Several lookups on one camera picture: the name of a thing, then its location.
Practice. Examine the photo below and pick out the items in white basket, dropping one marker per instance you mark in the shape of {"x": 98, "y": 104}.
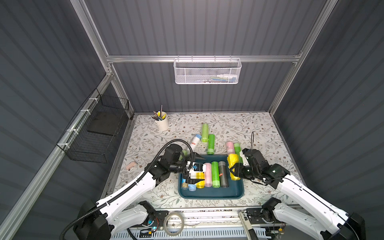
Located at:
{"x": 223, "y": 78}

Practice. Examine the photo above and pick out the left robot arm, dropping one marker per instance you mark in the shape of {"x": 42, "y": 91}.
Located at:
{"x": 109, "y": 216}

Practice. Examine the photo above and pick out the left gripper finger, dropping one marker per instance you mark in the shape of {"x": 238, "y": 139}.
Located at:
{"x": 185, "y": 180}
{"x": 196, "y": 181}

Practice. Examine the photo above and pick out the bright green roll beside pink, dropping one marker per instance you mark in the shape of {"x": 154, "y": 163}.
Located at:
{"x": 238, "y": 151}

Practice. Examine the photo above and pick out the teal plastic storage box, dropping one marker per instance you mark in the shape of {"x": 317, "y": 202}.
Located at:
{"x": 234, "y": 191}

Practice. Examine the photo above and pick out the pale green roll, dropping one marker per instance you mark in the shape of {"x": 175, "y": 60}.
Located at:
{"x": 205, "y": 133}
{"x": 215, "y": 175}

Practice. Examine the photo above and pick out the clear packing tape roll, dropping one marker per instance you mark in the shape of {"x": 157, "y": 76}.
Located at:
{"x": 174, "y": 224}

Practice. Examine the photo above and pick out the white wire wall basket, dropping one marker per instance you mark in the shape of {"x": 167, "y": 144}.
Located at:
{"x": 188, "y": 70}

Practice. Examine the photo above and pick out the pink small stapler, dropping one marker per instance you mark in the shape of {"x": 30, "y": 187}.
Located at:
{"x": 131, "y": 165}

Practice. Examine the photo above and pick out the yellow trash bag roll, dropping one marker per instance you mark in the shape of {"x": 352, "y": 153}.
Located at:
{"x": 200, "y": 176}
{"x": 232, "y": 160}

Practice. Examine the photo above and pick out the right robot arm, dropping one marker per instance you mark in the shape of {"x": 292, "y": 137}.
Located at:
{"x": 323, "y": 221}

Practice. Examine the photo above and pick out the pink trash bag roll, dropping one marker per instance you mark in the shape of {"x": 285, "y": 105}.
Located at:
{"x": 230, "y": 148}
{"x": 208, "y": 175}

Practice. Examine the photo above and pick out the dark grey trash bag roll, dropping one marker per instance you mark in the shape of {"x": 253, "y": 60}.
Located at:
{"x": 223, "y": 174}

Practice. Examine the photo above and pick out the white roll with blue end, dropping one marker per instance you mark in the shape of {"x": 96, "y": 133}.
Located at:
{"x": 192, "y": 187}

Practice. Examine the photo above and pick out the pens and pencils bunch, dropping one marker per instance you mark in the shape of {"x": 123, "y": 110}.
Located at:
{"x": 160, "y": 115}

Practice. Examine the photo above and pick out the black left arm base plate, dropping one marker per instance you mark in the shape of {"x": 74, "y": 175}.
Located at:
{"x": 155, "y": 219}

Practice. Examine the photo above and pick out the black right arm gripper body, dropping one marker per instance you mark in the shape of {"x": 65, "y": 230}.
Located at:
{"x": 237, "y": 169}

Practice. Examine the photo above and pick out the light green roll near box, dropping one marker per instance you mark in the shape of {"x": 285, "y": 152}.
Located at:
{"x": 184, "y": 154}

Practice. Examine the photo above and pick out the black wire side basket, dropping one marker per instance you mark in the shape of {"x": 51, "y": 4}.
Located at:
{"x": 97, "y": 135}

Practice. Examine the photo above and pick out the white pen holder cup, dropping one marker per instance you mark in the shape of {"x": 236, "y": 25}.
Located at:
{"x": 163, "y": 124}

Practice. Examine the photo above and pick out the bright green roll centre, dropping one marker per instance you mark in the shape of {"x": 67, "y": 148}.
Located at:
{"x": 211, "y": 145}

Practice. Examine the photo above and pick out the white roll with red label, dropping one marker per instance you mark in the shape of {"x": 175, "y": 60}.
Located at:
{"x": 195, "y": 141}

